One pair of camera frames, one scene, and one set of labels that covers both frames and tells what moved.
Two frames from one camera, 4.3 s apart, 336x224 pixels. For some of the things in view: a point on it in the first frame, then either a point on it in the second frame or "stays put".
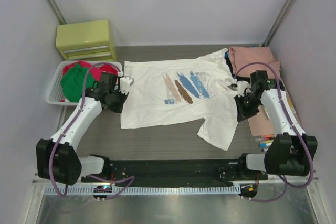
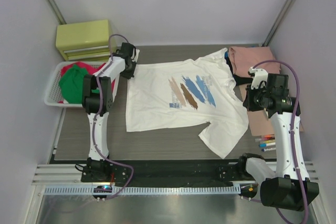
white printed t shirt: (169, 91) stays put
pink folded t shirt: (240, 56) stays put
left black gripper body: (119, 102) to (128, 69)
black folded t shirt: (238, 78) stays put
